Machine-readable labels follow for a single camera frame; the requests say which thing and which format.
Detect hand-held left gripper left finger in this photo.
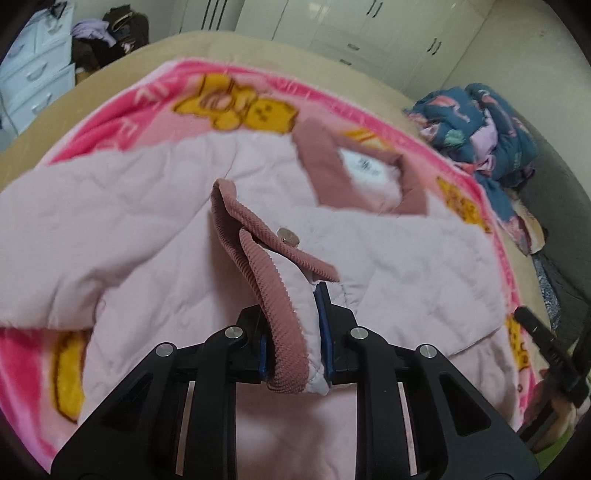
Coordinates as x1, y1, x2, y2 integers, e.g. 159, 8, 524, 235
50, 305, 273, 480

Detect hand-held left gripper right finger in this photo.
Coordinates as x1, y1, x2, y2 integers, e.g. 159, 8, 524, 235
313, 281, 541, 480

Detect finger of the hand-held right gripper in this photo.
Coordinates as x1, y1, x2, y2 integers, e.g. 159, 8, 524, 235
514, 306, 591, 409

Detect pink quilted jacket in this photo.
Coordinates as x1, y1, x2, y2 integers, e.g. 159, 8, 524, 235
0, 117, 515, 480

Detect dark clothes pile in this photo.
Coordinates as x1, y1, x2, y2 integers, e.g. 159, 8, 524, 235
71, 37, 112, 72

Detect purple clothes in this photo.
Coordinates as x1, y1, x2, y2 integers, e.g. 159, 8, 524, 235
71, 18, 121, 47

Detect blue floral quilt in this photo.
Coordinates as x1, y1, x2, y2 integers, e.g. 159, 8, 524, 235
404, 83, 561, 324

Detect bed with beige sheet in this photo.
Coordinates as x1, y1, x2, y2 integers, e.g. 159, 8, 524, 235
0, 30, 573, 333

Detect pink bear printed blanket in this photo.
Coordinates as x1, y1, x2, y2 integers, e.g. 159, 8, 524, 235
0, 58, 541, 472

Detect white wardrobe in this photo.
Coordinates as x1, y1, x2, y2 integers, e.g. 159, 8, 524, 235
178, 0, 499, 97

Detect brown bag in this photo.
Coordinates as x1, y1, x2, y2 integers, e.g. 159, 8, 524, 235
102, 4, 151, 58

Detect white drawer cabinet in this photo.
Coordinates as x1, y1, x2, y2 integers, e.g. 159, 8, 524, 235
0, 4, 77, 134

